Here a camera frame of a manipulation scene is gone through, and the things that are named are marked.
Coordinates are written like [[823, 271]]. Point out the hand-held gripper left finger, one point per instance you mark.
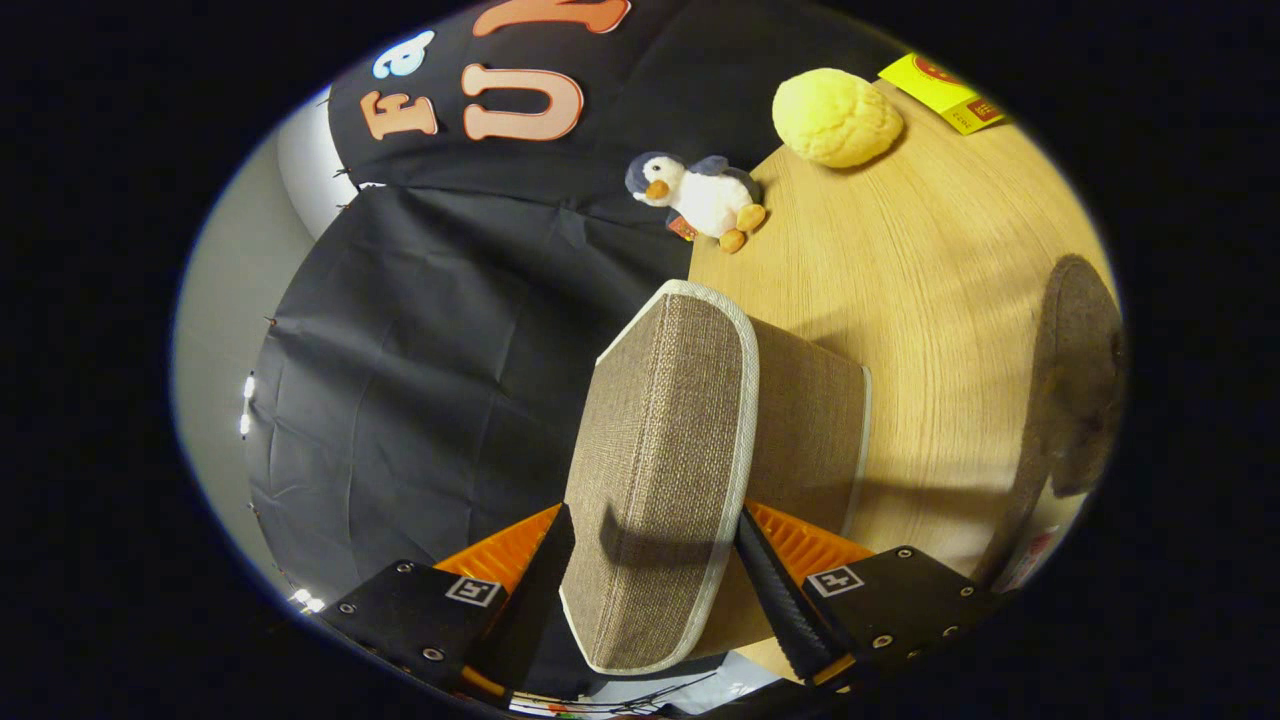
[[535, 600]]

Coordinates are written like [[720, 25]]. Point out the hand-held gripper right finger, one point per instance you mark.
[[780, 590]]

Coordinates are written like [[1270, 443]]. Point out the brown fabric storage box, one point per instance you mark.
[[660, 450]]

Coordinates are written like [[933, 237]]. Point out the brown felt shoe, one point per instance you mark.
[[1080, 350]]

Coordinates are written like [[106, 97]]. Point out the black backdrop cloth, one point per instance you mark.
[[430, 350]]

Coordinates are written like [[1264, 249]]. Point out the penguin plush toy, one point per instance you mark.
[[705, 200]]

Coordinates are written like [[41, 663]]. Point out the yellow bun plush toy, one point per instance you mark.
[[835, 118]]

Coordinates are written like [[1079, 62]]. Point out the yellow book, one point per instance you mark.
[[940, 92]]

